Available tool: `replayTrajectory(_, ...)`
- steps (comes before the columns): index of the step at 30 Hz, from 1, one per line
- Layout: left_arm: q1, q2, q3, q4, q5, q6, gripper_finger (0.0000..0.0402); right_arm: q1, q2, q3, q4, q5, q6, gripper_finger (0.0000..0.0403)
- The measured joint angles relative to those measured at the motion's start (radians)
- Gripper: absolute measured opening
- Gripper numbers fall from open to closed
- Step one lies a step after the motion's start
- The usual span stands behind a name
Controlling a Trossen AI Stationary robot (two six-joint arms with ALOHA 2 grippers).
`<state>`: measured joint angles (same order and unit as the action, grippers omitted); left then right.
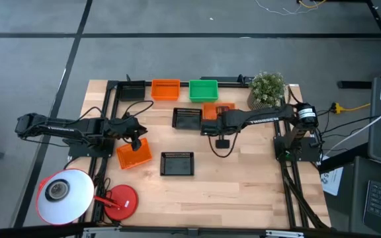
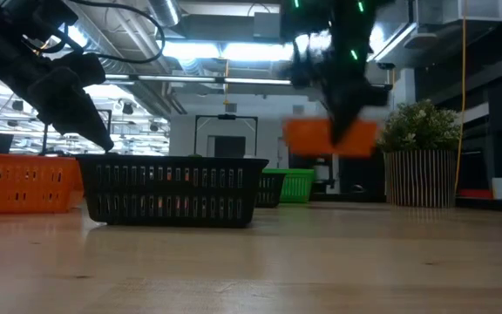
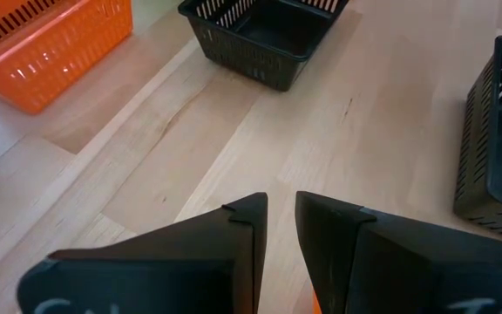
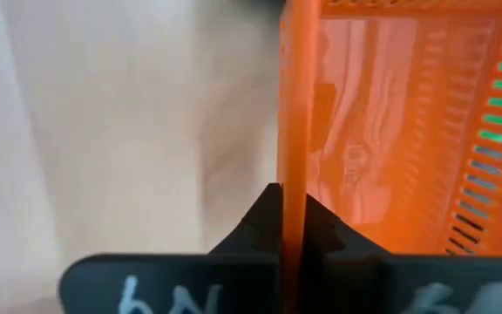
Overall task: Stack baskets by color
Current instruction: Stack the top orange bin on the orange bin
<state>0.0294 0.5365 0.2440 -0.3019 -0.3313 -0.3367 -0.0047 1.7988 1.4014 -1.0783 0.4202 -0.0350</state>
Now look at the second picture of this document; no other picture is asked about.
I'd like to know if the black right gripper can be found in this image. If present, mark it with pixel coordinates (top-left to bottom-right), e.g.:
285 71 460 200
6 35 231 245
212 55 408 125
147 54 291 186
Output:
320 73 390 147

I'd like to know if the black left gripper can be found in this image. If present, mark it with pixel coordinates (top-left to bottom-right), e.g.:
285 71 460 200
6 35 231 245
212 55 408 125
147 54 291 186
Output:
27 67 115 153

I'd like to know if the orange plastic basket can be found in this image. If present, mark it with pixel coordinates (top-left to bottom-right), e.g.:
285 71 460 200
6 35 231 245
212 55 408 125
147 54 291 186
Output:
0 152 85 215
283 118 378 158

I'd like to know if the black cabinet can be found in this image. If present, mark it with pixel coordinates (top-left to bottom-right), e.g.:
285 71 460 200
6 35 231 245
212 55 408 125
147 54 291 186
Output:
337 155 386 195

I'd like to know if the potted plant in striped pot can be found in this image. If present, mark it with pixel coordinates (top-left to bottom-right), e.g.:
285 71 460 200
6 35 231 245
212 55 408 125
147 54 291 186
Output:
376 99 464 208

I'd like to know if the long ceiling light fixture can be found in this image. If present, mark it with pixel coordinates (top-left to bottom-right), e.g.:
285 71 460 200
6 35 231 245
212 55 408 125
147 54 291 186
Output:
102 73 295 86

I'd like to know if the red flat box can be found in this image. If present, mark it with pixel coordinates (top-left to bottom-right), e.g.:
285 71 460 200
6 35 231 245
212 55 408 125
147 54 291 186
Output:
458 188 494 200

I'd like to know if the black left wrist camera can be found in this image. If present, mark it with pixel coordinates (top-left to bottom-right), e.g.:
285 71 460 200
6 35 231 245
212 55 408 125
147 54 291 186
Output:
61 51 107 88

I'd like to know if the black frame rail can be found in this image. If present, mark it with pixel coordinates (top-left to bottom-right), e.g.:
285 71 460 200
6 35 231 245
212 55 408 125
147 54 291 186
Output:
311 193 387 204
455 196 502 215

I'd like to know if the black background station frame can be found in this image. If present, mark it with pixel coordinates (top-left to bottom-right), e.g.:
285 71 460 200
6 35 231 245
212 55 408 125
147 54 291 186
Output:
193 113 259 157

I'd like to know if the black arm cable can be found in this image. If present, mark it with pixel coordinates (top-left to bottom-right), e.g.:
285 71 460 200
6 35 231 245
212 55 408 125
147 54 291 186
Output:
65 0 167 65

